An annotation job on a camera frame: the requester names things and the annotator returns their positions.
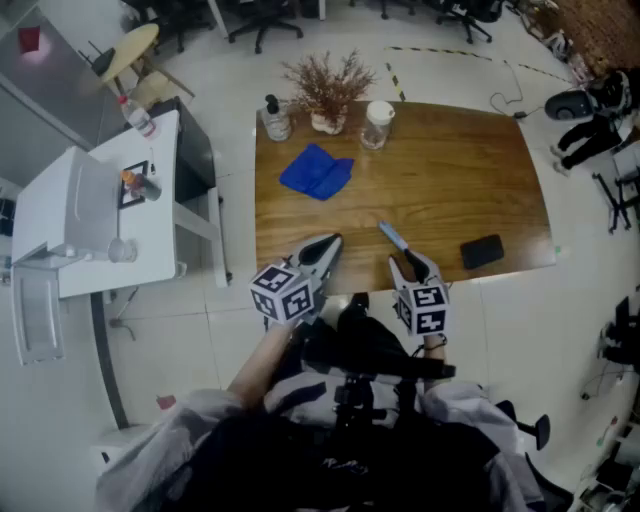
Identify person's black trousers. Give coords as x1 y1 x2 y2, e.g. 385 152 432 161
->
298 291 457 382

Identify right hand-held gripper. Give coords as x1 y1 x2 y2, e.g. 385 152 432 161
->
388 248 451 338

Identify dried plant in vase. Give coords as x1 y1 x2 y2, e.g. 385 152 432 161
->
280 48 377 137

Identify black chair armrest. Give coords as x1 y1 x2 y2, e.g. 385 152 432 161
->
497 399 552 452

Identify white box appliance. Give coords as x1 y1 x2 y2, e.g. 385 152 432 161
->
10 145 122 267

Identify round grey floor device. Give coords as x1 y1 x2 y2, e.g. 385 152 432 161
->
544 89 595 122

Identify black chest harness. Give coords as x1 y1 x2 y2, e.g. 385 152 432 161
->
332 373 394 437

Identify glass jar with white lid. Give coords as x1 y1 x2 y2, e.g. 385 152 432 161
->
359 100 397 152

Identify black router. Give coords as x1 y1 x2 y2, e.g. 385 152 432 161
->
76 40 118 78

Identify clear pump bottle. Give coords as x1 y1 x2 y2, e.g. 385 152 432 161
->
262 93 293 143

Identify red cup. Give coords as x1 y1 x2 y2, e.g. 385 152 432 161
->
17 26 42 54

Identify black picture frame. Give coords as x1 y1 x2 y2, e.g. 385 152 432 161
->
116 159 152 211

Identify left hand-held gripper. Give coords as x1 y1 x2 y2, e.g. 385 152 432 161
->
248 232 345 330

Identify grey metal cabinet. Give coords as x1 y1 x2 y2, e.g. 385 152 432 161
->
0 0 114 189

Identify person's grey jacket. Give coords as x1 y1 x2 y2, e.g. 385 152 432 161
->
93 369 547 512

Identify black floor stand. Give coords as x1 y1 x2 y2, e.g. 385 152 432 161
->
591 169 640 235

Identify plastic water bottle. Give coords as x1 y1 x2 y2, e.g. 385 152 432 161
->
117 94 157 140

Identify striped floor tape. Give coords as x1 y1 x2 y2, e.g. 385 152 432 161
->
383 45 574 103

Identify person's left forearm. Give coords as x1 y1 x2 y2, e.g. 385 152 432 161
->
226 319 297 412

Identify white tray panel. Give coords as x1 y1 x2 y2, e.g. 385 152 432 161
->
8 264 67 367

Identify clear glass cup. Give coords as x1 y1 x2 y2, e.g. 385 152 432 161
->
106 236 139 265

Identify round wooden stool table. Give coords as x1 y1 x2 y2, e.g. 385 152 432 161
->
98 22 197 104

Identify black low cabinet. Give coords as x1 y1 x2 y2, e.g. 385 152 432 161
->
148 96 217 204

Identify blue cloth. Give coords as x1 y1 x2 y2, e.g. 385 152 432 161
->
278 142 356 203

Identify black office chair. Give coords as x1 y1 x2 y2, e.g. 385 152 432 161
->
433 0 495 46
226 0 305 56

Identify orange capped bottle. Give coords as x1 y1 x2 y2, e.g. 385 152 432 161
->
119 169 146 197

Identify white side table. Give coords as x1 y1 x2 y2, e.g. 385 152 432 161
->
10 109 232 301

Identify person's right forearm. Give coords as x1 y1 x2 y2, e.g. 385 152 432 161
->
421 333 450 382

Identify black phone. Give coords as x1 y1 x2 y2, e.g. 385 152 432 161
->
459 233 506 272

